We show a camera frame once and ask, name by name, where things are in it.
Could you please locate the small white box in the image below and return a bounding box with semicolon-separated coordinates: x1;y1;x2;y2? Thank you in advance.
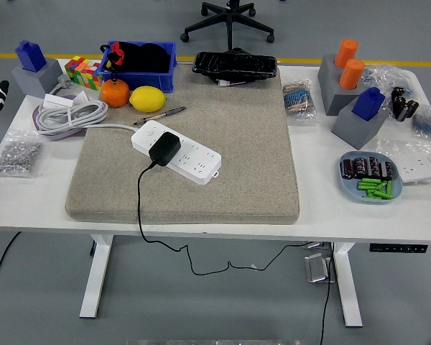
42;93;75;109

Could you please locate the dark capacitor with print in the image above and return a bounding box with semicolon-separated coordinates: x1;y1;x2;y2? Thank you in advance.
379;160;394;180
366;156;381;179
352;157;368;179
340;159;355;180

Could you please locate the blue plastic bin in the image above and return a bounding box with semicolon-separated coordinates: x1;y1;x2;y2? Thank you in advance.
96;40;178;93

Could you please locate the grey-brown mat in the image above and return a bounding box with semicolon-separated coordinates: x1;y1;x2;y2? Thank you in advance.
65;64;301;226

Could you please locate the blue-grey plate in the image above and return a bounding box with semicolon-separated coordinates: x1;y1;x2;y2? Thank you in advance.
339;150;404;206

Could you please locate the grey two-hole block holder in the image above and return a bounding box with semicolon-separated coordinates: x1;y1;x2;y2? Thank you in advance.
316;53;373;116

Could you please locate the clear socket bag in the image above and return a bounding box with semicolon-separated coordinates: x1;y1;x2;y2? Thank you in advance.
375;138;431;188

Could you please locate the white card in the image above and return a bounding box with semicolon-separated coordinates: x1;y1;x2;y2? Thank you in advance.
71;90;91;106

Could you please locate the white wall socket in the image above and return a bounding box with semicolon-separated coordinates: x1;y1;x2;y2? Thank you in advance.
398;154;431;186

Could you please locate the silver metal pedal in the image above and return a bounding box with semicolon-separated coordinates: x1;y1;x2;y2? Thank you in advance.
303;253;335;284

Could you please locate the black plug with cord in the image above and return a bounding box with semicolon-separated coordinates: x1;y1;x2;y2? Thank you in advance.
136;131;313;278

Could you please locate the blue bottle-shaped block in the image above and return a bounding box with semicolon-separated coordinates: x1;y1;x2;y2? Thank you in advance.
351;86;386;121
14;40;47;73

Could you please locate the black plastic tray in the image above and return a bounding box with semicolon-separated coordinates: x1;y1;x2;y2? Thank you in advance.
192;51;278;82

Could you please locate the black office chair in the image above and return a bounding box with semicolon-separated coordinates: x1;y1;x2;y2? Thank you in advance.
180;0;276;55

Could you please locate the black pen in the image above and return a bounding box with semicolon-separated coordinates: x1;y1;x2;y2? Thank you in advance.
132;106;187;127

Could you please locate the bag of blue resistors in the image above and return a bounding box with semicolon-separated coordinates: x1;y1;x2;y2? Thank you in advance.
411;106;431;141

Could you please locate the bag of silver screws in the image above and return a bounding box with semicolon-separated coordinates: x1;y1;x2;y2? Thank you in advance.
0;131;44;180

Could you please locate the white table leg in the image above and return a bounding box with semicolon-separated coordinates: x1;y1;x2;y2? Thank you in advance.
79;233;114;319
332;242;363;328

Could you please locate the grey-white coiled power cord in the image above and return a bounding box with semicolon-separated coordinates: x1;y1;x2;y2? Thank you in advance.
34;73;137;137

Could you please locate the black pouch with red strap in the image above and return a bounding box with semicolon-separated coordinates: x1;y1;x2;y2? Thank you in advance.
99;41;173;82

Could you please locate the clear plastic bag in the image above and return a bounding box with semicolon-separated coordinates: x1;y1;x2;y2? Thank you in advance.
361;64;417;109

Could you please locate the orange fruit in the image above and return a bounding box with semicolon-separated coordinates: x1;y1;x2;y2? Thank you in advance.
100;78;131;109

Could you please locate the black table control panel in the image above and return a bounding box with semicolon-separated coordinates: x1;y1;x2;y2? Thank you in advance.
369;243;428;254

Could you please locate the orange cylinder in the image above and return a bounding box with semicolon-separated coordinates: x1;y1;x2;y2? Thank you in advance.
338;58;366;91
333;38;359;69

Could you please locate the white paper label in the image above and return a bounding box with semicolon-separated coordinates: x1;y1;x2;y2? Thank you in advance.
215;78;251;87

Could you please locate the white power strip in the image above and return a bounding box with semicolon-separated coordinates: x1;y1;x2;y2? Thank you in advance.
131;120;223;186

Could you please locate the yellow lemon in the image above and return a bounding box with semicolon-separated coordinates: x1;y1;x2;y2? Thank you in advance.
129;86;167;113

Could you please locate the colourful cube puzzle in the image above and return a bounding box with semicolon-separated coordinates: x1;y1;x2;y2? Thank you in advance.
63;55;104;91

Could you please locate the black floor cable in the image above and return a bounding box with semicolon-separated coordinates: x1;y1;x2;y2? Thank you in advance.
319;242;337;345

